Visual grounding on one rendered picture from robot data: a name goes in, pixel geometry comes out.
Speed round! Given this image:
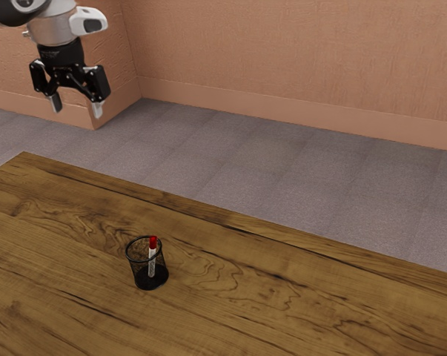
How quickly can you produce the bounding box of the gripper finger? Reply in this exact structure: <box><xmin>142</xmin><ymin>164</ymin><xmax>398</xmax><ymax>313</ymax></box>
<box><xmin>67</xmin><ymin>65</ymin><xmax>112</xmax><ymax>120</ymax></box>
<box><xmin>28</xmin><ymin>59</ymin><xmax>64</xmax><ymax>114</ymax></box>

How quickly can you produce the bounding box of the white pen with red cap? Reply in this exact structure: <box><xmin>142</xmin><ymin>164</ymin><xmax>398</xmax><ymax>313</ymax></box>
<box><xmin>147</xmin><ymin>234</ymin><xmax>159</xmax><ymax>279</ymax></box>

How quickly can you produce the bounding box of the black mesh pen holder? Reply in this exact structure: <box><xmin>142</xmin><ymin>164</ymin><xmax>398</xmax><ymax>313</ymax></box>
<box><xmin>125</xmin><ymin>234</ymin><xmax>170</xmax><ymax>291</ymax></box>

